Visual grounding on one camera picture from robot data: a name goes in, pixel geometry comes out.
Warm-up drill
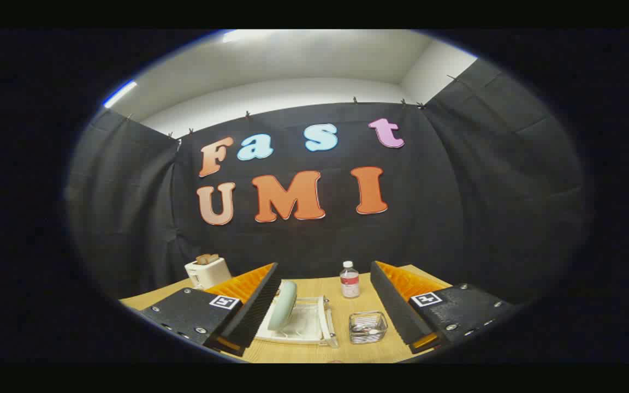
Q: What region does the ceiling light strip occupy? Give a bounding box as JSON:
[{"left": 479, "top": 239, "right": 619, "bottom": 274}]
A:
[{"left": 102, "top": 80, "right": 139, "bottom": 109}]

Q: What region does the clear bottle with red label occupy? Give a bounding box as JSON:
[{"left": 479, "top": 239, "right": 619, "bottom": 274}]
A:
[{"left": 340, "top": 261, "right": 360, "bottom": 299}]

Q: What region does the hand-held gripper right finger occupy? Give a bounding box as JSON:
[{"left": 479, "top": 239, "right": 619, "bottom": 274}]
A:
[{"left": 370, "top": 260, "right": 518, "bottom": 355}]

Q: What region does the white wire dish rack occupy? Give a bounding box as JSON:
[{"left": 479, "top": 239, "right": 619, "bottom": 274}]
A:
[{"left": 254, "top": 295, "right": 340, "bottom": 348}]

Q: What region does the wire basket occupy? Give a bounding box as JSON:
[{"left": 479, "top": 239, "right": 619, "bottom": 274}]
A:
[{"left": 349, "top": 311, "right": 389, "bottom": 344}]

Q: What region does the mint green plate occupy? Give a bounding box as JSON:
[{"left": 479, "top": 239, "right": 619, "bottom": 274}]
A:
[{"left": 268, "top": 281, "right": 298, "bottom": 331}]

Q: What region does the black backdrop cloth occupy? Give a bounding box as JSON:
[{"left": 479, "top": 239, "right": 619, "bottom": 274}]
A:
[{"left": 66, "top": 57, "right": 588, "bottom": 306}]

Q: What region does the white toaster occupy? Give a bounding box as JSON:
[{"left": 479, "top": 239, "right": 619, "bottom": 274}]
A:
[{"left": 185, "top": 257, "right": 233, "bottom": 290}]

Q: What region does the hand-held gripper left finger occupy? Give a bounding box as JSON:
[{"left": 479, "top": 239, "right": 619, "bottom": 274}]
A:
[{"left": 139, "top": 262, "right": 283, "bottom": 358}]

